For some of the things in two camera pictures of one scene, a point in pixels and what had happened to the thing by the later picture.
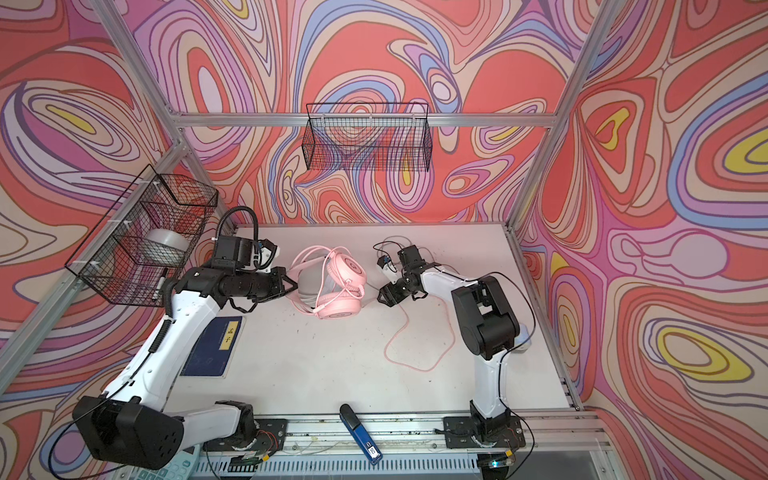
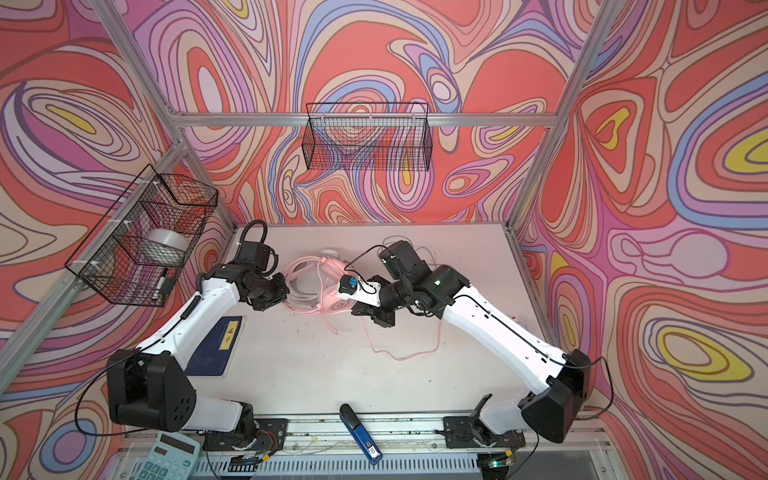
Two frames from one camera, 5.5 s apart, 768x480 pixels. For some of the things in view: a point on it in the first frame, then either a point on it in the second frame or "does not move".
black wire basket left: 145,239 does not move
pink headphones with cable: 435,365 -> 311,283
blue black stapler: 364,439 does not move
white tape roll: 165,246 does not move
